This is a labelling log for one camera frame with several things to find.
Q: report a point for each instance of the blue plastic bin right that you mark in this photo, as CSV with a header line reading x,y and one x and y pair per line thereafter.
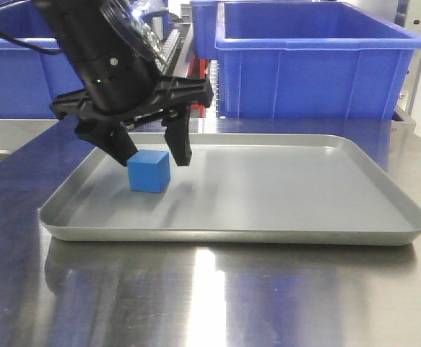
x,y
296,59

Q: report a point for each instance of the blue plastic bin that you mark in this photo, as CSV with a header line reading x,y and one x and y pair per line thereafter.
x,y
31,80
296,59

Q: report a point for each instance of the blue plastic bin left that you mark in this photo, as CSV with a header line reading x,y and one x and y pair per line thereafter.
x,y
31,80

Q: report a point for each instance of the right white roller track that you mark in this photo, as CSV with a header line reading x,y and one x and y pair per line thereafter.
x,y
213,74

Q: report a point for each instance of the blue bin behind right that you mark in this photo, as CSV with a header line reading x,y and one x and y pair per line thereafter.
x,y
204,19

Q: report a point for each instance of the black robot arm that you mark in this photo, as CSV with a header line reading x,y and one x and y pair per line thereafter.
x,y
97,27

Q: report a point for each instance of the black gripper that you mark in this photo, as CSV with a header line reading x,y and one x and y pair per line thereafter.
x,y
120,86

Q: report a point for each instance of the blue cube block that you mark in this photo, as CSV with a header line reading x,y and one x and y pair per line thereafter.
x,y
149,171

